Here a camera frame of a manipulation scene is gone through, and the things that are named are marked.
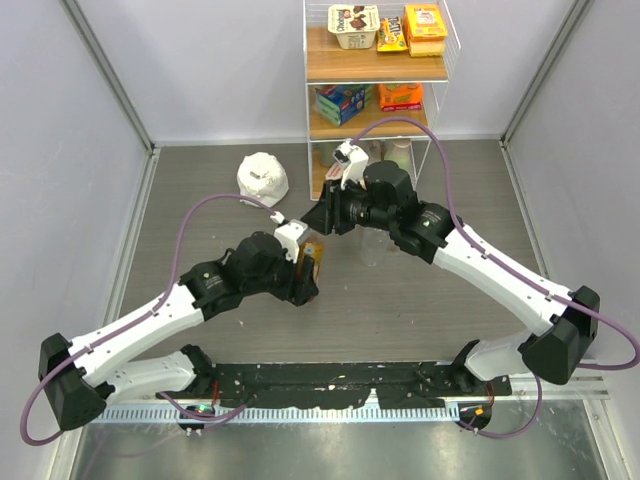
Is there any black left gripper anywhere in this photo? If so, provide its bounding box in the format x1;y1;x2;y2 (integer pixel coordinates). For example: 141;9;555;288
244;246;317;305

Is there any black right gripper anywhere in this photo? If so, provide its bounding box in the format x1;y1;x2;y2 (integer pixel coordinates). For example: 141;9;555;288
302;175;396;237

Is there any amber drink bottle red label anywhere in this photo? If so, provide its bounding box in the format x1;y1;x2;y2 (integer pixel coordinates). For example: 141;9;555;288
296;234;325;301

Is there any small clear bottle blue cap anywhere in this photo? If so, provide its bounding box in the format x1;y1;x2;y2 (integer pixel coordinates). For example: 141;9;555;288
360;228;389;267

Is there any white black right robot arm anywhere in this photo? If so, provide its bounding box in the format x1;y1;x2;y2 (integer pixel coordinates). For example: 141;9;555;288
302;161;600;395

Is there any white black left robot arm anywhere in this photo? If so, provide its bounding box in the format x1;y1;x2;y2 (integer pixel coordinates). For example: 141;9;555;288
38;232;319;431

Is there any white green bottle on shelf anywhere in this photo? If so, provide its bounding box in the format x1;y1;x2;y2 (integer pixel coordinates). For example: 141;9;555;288
384;138;413;174

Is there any white red tissue box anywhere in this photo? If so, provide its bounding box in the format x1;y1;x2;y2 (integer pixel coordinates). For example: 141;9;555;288
325;162;346;189

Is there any pale green cup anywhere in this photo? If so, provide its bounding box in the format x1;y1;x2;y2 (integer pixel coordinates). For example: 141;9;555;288
319;142;340;168

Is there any white crumpled paper bag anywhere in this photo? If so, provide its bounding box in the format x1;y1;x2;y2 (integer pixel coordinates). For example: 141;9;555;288
236;152;289;207

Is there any blue green box pack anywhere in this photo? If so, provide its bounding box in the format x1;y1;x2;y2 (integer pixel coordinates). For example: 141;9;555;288
314;84;373;126

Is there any orange cracker box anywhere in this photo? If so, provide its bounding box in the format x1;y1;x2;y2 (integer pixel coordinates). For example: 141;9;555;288
378;83;424;112

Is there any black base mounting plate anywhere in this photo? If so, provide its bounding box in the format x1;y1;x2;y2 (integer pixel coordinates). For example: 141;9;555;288
168;362;512;410

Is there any yellow candy bag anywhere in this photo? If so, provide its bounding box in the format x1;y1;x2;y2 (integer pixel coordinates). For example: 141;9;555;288
376;16;408;53

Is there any white chocolate yogurt tub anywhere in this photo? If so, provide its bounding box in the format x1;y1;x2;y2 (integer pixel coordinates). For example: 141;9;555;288
327;4;380;50

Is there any orange yellow sponge pack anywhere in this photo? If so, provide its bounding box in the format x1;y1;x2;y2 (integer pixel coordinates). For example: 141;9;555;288
404;4;448;58

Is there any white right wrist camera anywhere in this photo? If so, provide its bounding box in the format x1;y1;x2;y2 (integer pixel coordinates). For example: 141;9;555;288
334;140;369;190

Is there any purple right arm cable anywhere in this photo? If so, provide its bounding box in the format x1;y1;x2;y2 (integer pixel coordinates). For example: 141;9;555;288
349;116;640;439

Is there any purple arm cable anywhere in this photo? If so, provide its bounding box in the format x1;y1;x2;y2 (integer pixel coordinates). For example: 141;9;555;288
349;116;640;439
18;193;286;445

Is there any white wire wooden shelf rack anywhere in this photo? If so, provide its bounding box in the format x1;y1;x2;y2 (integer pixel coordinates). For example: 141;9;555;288
302;1;461;200

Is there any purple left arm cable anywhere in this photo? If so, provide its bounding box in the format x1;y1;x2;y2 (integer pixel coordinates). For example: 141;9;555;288
18;193;286;445

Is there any slotted grey cable duct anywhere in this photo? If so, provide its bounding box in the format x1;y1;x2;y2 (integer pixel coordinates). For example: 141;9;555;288
94;402;460;424

